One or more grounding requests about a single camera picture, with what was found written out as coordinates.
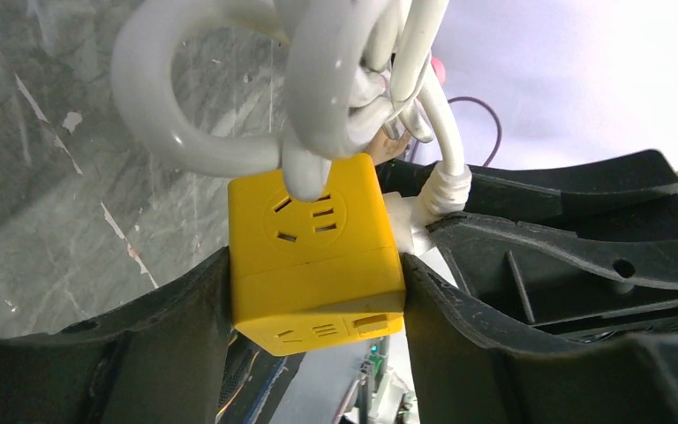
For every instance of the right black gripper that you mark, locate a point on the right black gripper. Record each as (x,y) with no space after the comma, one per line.
(611,267)

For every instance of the beige wooden cube socket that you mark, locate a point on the beige wooden cube socket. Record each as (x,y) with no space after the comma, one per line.
(383,148)

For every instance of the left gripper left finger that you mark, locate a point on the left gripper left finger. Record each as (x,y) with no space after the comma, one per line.
(156,359)

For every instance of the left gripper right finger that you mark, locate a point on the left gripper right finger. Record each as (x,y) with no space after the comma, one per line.
(473,364)

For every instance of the yellow cube socket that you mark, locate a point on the yellow cube socket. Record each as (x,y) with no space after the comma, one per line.
(307,275)

